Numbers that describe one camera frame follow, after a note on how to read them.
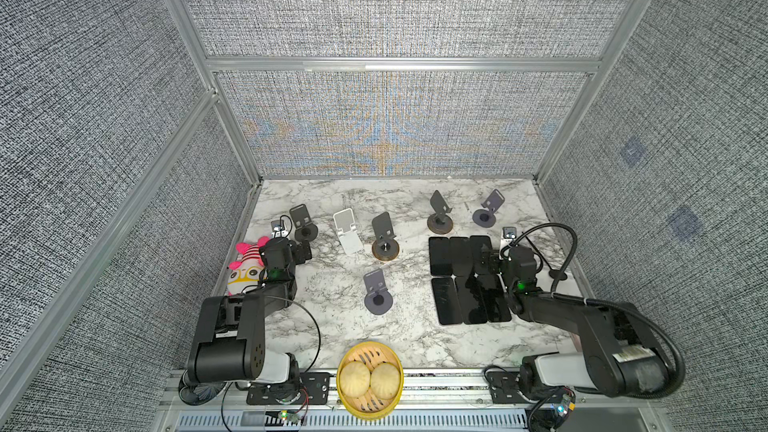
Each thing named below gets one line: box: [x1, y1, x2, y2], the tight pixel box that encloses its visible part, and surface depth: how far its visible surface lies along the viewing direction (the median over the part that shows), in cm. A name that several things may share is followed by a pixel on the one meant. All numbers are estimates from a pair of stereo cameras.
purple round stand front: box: [363, 268, 393, 316], surface depth 88 cm
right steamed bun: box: [370, 362, 401, 399], surface depth 70 cm
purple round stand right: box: [472, 189, 505, 228], surface depth 108 cm
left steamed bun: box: [340, 361, 371, 398], surface depth 71 cm
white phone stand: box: [333, 208, 363, 255], surface depth 101 cm
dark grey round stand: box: [289, 204, 318, 242], surface depth 101 cm
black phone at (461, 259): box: [449, 236, 474, 277], surface depth 102 cm
